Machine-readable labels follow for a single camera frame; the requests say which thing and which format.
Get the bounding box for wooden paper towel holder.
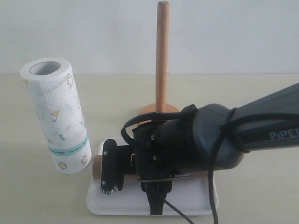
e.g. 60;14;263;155
139;0;179;114

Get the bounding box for brown cardboard tube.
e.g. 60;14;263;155
92;155;208;180

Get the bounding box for white printed paper towel roll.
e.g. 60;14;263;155
20;57;92;175

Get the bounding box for white rectangular plastic tray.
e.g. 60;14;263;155
85;136;220;210

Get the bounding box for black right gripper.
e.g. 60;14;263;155
100;121;178;195

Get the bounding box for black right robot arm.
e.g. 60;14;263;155
100;84;299;195

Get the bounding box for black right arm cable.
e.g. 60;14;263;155
120;104;241;224

